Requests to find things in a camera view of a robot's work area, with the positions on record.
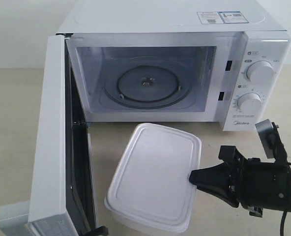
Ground lower white timer knob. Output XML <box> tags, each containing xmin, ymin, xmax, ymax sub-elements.
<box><xmin>237</xmin><ymin>93</ymin><xmax>262</xmax><ymax>113</ymax></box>

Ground white Midea microwave body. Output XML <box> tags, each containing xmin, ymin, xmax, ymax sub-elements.
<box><xmin>57</xmin><ymin>0</ymin><xmax>291</xmax><ymax>131</ymax></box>

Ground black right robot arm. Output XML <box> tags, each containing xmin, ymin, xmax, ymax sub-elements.
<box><xmin>189</xmin><ymin>146</ymin><xmax>291</xmax><ymax>217</ymax></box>

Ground glass turntable plate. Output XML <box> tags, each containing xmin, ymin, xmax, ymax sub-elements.
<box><xmin>100</xmin><ymin>57</ymin><xmax>194</xmax><ymax>110</ymax></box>

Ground warning label sticker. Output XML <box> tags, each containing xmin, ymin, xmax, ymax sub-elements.
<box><xmin>197</xmin><ymin>11</ymin><xmax>249</xmax><ymax>25</ymax></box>

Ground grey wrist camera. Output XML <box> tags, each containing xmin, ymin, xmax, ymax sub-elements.
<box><xmin>255</xmin><ymin>119</ymin><xmax>275</xmax><ymax>159</ymax></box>

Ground upper white control knob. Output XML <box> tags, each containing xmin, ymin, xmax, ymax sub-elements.
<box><xmin>246</xmin><ymin>60</ymin><xmax>275</xmax><ymax>84</ymax></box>

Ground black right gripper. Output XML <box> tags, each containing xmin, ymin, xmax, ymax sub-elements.
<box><xmin>189</xmin><ymin>146</ymin><xmax>291</xmax><ymax>211</ymax></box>

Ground white lidded plastic container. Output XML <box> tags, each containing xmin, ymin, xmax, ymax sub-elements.
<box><xmin>104</xmin><ymin>123</ymin><xmax>202</xmax><ymax>236</ymax></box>

